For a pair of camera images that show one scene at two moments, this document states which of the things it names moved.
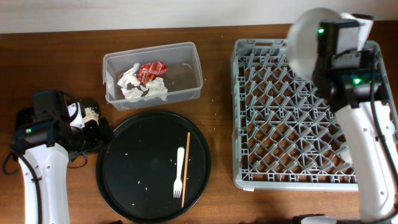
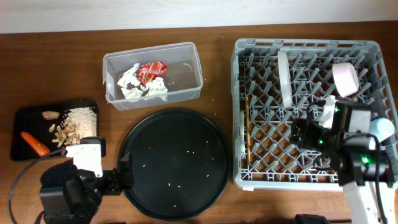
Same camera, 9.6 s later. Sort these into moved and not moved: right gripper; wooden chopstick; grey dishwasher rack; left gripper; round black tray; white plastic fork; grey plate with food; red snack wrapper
Moved: round black tray; white plastic fork; grey plate with food; right gripper; left gripper; wooden chopstick
Not moved: grey dishwasher rack; red snack wrapper
